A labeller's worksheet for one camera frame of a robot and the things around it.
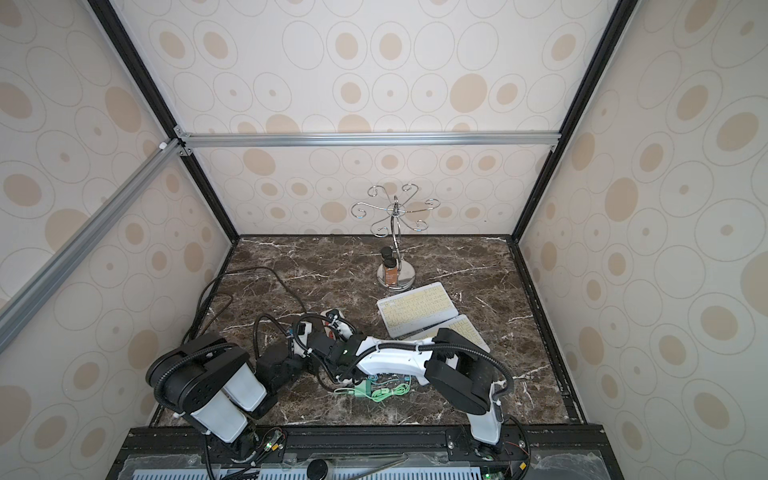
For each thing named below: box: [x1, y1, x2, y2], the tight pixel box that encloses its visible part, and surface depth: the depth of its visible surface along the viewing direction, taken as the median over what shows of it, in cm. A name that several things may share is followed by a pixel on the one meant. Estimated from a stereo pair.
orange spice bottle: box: [383, 256, 399, 286], surface depth 100 cm
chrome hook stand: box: [351, 184, 441, 291], surface depth 85 cm
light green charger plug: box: [354, 380, 371, 397], surface depth 81 cm
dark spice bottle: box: [380, 246, 396, 268], surface depth 102 cm
